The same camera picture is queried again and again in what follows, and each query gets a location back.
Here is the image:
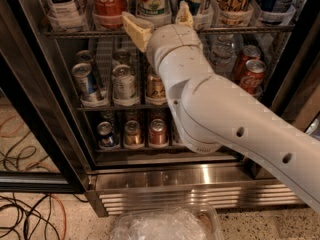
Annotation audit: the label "blue silver can rear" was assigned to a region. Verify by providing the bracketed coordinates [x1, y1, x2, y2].
[75, 50, 94, 63]

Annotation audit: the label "red can bottom shelf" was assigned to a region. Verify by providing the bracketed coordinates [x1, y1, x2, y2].
[148, 119, 167, 145]

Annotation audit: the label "blue silver can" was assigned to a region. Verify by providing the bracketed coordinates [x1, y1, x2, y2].
[75, 50, 94, 63]
[71, 62, 102, 102]

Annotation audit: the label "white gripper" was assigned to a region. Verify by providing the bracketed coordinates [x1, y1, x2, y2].
[122, 1, 203, 70]

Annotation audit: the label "red coca-cola can top shelf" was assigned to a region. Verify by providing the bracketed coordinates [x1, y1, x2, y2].
[93, 0, 127, 29]

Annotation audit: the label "open glass fridge door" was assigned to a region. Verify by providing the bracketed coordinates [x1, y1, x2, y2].
[0, 0, 90, 193]

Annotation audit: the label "gold can bottom shelf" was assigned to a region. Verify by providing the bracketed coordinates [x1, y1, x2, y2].
[124, 120, 142, 146]

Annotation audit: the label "blue silver can front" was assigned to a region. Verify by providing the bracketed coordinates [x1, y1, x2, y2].
[71, 62, 102, 102]

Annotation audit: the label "red coca-cola can rear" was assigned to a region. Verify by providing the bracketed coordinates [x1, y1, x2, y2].
[231, 45, 261, 81]

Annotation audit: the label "green white 7up can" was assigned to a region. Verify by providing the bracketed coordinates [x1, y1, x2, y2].
[137, 0, 168, 17]

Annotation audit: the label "stainless steel fridge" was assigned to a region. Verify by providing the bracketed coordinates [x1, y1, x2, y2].
[3, 0, 320, 217]

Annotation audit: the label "red coca-cola can front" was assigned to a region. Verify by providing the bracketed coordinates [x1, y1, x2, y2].
[239, 59, 266, 94]

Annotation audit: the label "white silver can front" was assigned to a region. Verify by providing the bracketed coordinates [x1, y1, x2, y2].
[112, 64, 136, 100]

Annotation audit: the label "clear water bottle middle shelf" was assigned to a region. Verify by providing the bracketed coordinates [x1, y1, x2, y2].
[209, 34, 235, 71]

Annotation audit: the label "white silver can rear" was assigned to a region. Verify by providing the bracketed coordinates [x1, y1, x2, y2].
[112, 48, 131, 66]

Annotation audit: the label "clear plastic bin with bag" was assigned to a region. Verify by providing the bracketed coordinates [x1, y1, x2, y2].
[109, 203, 225, 240]

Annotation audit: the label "tangled floor cables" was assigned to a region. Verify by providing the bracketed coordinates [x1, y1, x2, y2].
[0, 193, 88, 240]

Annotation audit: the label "gold can middle front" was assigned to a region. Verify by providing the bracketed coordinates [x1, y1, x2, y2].
[146, 67, 165, 99]

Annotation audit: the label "white silver can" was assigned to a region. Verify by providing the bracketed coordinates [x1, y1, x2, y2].
[112, 48, 131, 66]
[112, 64, 136, 100]

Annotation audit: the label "white black can top shelf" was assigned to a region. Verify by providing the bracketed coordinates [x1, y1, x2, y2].
[42, 0, 88, 22]

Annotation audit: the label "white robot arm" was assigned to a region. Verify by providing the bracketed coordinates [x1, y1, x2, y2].
[122, 4, 320, 212]

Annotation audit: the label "blue pepsi can bottom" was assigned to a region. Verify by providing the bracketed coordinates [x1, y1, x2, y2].
[97, 121, 117, 148]

